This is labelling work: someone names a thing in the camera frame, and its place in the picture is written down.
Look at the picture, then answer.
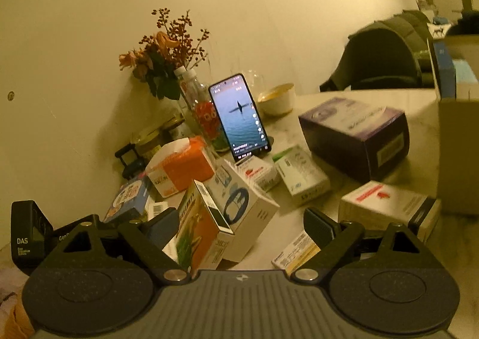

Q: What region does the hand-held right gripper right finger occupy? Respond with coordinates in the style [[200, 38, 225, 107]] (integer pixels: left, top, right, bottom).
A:
[[291, 207, 423, 283]]

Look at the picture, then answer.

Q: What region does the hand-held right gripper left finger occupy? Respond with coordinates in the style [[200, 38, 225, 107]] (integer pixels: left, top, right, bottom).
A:
[[60, 207, 192, 283]]

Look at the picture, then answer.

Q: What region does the cartoon children medicine box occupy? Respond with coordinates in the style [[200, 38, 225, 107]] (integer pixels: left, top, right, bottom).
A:
[[271, 230, 322, 277]]

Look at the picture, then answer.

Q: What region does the green orange box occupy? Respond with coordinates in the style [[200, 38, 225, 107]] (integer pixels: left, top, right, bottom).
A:
[[175, 179, 236, 271]]

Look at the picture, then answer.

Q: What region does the white box red label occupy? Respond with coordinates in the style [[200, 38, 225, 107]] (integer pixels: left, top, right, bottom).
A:
[[338, 180, 442, 244]]

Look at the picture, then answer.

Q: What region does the white box blue tooth print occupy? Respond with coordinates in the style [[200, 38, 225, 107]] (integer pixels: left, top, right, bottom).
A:
[[204, 159, 281, 262]]

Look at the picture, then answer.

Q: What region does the dark purple box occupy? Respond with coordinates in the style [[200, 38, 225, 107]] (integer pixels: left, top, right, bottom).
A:
[[298, 97, 410, 183]]

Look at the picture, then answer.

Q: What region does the beige cardboard box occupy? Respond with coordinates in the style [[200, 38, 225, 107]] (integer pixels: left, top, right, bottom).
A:
[[427, 34, 479, 214]]

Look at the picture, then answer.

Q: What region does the large blue box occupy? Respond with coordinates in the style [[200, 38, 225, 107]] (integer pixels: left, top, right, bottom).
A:
[[434, 40, 457, 98]]

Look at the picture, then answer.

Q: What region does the small white barcode box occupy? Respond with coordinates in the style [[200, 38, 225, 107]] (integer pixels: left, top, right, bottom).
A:
[[146, 200, 169, 221]]

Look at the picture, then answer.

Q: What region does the blue cartoon print box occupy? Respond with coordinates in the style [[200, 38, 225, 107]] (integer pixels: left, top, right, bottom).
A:
[[103, 174, 150, 224]]

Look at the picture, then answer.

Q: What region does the white green medicine box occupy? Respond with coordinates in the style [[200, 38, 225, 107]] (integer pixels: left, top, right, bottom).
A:
[[272, 145, 332, 208]]

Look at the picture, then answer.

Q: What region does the orange tissue box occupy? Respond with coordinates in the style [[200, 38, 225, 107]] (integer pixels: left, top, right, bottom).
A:
[[145, 136, 217, 200]]

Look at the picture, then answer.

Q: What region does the person's orange sweater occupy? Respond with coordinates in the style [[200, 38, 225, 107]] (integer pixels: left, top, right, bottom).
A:
[[0, 298, 36, 339]]

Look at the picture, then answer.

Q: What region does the small white strawberry print box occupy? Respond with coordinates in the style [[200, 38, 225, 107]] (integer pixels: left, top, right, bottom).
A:
[[235, 156, 279, 193]]

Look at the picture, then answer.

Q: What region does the glass clamp jar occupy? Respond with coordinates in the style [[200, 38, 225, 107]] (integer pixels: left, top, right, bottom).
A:
[[114, 125, 171, 180]]

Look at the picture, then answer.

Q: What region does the black phone stand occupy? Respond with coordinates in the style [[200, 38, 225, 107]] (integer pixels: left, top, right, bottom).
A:
[[258, 135, 275, 156]]

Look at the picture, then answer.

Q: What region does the clear bottle orange label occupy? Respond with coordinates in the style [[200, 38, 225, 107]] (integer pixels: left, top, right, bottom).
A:
[[174, 66, 229, 153]]

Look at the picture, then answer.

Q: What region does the cream bowl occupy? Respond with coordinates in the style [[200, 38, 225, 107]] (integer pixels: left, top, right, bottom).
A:
[[257, 83, 296, 117]]

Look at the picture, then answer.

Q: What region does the smartphone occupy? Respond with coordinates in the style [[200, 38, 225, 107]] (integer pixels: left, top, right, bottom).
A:
[[208, 73, 272, 162]]

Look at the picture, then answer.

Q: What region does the clear drinking glass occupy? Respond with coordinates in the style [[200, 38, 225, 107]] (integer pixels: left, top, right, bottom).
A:
[[241, 69, 267, 100]]

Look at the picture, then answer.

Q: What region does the flower bouquet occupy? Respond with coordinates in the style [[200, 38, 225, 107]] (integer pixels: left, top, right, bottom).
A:
[[119, 8, 210, 100]]

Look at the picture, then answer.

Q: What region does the dark green armchair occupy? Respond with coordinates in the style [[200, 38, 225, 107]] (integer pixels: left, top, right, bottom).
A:
[[319, 21, 423, 92]]

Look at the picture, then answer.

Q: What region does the grey green sofa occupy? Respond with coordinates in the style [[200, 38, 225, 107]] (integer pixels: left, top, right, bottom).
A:
[[385, 10, 435, 63]]

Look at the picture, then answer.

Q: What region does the deer print cushion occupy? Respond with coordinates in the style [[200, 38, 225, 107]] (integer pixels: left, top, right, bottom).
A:
[[428, 23, 451, 38]]

